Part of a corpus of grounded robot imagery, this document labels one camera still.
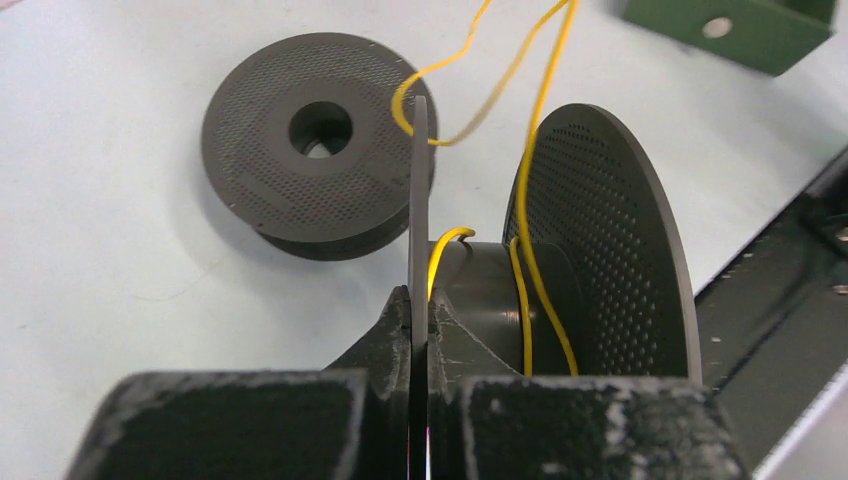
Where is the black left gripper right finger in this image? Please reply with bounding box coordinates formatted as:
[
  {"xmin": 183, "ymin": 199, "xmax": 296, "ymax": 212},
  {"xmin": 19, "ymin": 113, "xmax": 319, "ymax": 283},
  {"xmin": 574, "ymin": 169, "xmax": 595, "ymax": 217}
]
[{"xmin": 428, "ymin": 291, "xmax": 750, "ymax": 479}]

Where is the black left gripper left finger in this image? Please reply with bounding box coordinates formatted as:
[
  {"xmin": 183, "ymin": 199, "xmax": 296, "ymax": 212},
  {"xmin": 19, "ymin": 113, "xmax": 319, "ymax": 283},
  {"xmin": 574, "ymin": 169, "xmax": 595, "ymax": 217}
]
[{"xmin": 67, "ymin": 286, "xmax": 411, "ymax": 479}]

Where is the dark grey spool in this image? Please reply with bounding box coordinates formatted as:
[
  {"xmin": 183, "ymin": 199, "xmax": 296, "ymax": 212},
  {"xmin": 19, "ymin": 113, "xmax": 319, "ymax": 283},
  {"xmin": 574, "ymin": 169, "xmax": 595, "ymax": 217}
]
[
  {"xmin": 433, "ymin": 103, "xmax": 703, "ymax": 384},
  {"xmin": 201, "ymin": 32, "xmax": 414, "ymax": 261}
]

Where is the yellow wire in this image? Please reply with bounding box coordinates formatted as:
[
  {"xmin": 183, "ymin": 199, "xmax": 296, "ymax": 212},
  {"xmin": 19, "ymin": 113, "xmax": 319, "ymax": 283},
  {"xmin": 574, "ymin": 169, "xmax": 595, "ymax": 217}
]
[{"xmin": 390, "ymin": 0, "xmax": 583, "ymax": 379}]

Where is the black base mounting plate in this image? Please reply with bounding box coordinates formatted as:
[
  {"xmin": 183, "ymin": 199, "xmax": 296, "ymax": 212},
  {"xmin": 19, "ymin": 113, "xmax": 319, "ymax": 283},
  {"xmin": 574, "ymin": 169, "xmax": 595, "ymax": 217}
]
[{"xmin": 695, "ymin": 151, "xmax": 847, "ymax": 475}]

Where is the green tray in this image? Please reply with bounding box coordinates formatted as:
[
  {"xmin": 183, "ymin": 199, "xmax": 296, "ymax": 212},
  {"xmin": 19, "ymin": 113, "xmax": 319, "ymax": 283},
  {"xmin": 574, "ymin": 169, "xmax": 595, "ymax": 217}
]
[{"xmin": 609, "ymin": 0, "xmax": 840, "ymax": 77}]

